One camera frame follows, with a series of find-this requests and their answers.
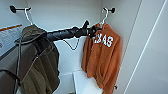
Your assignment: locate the dark green jacket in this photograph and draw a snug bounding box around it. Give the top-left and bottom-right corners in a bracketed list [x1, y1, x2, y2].
[14, 24, 61, 94]

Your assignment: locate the white clothes hanger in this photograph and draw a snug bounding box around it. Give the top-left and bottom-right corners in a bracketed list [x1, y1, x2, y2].
[23, 7, 38, 29]
[96, 7, 110, 29]

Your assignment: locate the white wardrobe door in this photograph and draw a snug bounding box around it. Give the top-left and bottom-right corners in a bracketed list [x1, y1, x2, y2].
[123, 0, 168, 94]

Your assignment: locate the orange printed hoodie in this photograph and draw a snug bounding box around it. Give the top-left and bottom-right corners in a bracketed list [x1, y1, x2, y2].
[81, 22, 123, 94]

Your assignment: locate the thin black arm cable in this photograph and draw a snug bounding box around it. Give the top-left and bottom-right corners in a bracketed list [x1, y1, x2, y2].
[0, 33, 81, 94]

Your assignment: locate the white wardrobe carcass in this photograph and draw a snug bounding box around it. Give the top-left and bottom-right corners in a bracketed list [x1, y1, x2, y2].
[0, 0, 141, 94]

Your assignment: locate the orange label sticker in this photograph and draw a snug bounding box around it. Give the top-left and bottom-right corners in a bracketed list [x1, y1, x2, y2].
[0, 24, 23, 49]

